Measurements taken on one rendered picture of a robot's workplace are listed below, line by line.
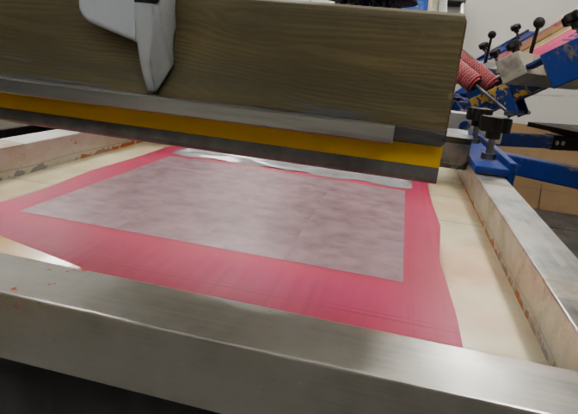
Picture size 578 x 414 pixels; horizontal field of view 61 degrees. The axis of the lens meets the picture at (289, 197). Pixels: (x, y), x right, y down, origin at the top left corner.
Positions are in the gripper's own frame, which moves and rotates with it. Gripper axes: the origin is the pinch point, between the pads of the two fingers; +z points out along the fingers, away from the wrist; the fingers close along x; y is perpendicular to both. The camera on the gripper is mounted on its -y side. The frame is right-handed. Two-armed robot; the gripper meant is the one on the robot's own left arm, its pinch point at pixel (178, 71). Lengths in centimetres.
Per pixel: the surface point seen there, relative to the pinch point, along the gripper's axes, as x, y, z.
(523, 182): -446, -135, 87
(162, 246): -2.3, 1.9, 14.0
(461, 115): -68, -26, 6
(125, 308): 12.9, -3.9, 10.4
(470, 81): -103, -31, 0
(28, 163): -15.3, 25.2, 13.0
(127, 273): 3.1, 1.8, 13.9
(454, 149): -43.1, -23.5, 8.8
